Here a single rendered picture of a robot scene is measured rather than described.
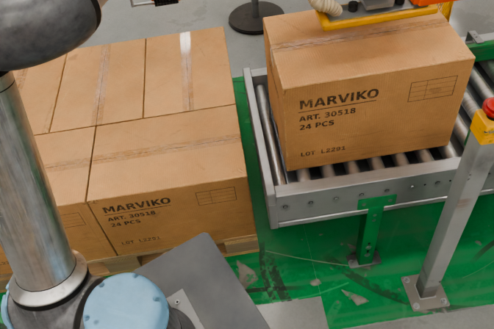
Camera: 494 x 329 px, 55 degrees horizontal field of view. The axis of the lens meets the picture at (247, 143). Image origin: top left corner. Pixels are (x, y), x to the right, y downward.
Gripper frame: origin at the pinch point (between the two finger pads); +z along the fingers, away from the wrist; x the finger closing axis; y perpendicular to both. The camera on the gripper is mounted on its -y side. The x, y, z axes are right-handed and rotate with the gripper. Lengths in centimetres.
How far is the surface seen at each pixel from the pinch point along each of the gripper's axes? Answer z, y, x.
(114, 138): 68, -37, 13
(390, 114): 47, 65, -19
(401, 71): 29, 66, -19
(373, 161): 68, 61, -20
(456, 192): 54, 76, -48
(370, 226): 92, 58, -32
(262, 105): 68, 26, 18
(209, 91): 68, 4, 33
